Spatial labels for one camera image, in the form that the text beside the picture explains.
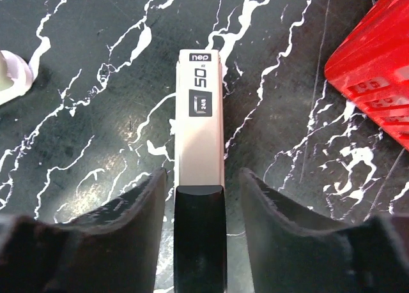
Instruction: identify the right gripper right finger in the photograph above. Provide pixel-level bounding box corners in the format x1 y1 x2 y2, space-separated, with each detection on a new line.
240 169 408 292

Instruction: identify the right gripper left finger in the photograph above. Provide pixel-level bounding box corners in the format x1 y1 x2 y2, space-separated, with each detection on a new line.
1 169 167 292

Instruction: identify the beige staple remover tool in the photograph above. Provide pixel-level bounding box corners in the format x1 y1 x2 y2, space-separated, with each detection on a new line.
173 49 228 292

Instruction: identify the beige stapler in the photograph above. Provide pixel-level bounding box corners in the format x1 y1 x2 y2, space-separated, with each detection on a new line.
1 50 34 105

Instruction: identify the red plastic shopping basket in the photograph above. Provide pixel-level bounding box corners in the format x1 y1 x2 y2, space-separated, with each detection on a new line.
325 0 408 148

